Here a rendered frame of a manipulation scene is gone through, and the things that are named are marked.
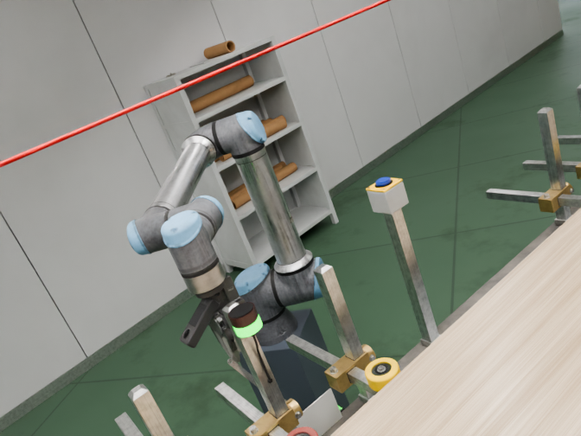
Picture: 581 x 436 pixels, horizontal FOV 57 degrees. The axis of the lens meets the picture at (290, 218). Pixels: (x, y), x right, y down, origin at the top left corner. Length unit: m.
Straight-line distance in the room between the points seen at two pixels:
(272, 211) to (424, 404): 0.91
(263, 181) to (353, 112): 3.47
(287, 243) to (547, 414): 1.06
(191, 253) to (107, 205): 2.70
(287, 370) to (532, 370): 1.10
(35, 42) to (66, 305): 1.67
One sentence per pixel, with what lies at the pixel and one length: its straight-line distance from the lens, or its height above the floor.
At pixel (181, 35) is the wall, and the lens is 4.19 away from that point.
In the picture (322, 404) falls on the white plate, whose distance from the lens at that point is 1.46.
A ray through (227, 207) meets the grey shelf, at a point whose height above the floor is 0.62.
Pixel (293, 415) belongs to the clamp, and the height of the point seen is 0.85.
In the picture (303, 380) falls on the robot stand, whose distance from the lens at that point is 2.10.
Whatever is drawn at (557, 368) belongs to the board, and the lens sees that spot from 1.21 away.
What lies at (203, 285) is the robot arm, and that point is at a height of 1.23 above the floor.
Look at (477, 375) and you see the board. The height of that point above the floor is 0.90.
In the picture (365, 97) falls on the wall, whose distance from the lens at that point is 5.34.
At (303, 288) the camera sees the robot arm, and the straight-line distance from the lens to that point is 1.94.
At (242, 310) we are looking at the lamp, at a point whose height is 1.18.
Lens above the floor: 1.71
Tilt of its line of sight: 21 degrees down
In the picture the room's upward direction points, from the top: 21 degrees counter-clockwise
